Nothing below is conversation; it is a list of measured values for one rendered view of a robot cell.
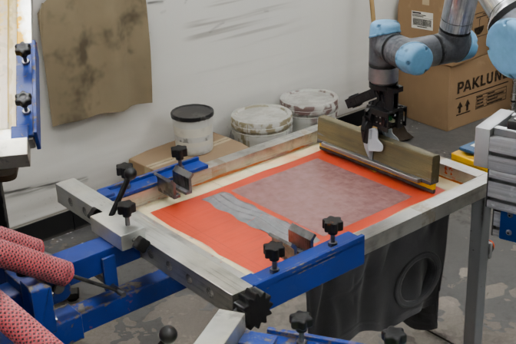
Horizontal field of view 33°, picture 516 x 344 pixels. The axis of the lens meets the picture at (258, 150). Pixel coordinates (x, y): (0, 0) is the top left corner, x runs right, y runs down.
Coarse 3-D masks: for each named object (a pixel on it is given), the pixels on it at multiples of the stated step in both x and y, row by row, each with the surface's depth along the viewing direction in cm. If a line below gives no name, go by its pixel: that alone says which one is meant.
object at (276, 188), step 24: (288, 168) 235; (312, 168) 234; (336, 168) 233; (360, 168) 233; (216, 192) 222; (240, 192) 222; (264, 192) 221; (288, 192) 221; (312, 192) 220; (168, 216) 211; (192, 216) 210; (216, 216) 210
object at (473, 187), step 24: (264, 144) 241; (288, 144) 244; (216, 168) 229; (240, 168) 235; (456, 168) 221; (144, 192) 216; (456, 192) 209; (480, 192) 212; (144, 216) 203; (408, 216) 198; (432, 216) 202; (384, 240) 193
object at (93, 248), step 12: (96, 240) 182; (60, 252) 178; (72, 252) 178; (84, 252) 177; (96, 252) 177; (108, 252) 179; (120, 252) 181; (132, 252) 183; (84, 264) 176; (96, 264) 178; (120, 264) 181; (84, 276) 177
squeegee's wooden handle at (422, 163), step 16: (320, 128) 242; (336, 128) 237; (352, 128) 233; (336, 144) 238; (352, 144) 234; (384, 144) 224; (400, 144) 221; (384, 160) 226; (400, 160) 221; (416, 160) 217; (432, 160) 213; (416, 176) 218; (432, 176) 215
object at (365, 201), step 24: (336, 192) 220; (360, 192) 219; (384, 192) 219; (408, 192) 218; (288, 216) 208; (312, 216) 208; (336, 216) 208; (360, 216) 207; (384, 216) 207; (216, 240) 198; (240, 240) 198; (264, 240) 198; (240, 264) 188; (264, 264) 188
